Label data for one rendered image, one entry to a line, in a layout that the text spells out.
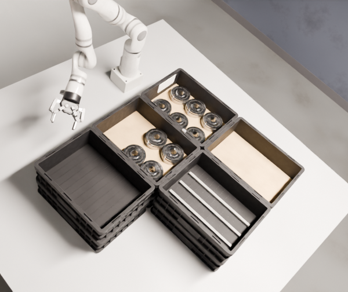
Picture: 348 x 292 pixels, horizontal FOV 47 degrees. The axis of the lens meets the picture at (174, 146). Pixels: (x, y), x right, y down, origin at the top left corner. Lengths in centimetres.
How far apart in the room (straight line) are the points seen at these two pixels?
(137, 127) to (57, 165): 42
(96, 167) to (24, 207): 35
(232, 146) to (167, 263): 64
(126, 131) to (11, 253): 71
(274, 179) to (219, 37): 217
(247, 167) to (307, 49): 204
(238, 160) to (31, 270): 103
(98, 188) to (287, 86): 240
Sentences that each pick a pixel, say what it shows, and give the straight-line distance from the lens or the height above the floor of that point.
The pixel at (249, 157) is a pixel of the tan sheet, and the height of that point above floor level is 83.
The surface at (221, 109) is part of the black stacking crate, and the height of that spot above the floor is 89.
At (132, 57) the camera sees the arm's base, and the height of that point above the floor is 93.
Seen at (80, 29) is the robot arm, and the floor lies 121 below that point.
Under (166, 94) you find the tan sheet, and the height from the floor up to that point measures 83.
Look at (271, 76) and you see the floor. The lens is 375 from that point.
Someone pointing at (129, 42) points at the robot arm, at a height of 99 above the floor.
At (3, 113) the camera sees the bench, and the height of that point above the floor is 70.
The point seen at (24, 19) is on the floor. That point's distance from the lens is 370.
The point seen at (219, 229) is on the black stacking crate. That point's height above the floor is 83.
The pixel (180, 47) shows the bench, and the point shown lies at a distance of 257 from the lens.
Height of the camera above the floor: 236
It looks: 53 degrees down
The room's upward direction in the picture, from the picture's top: 21 degrees clockwise
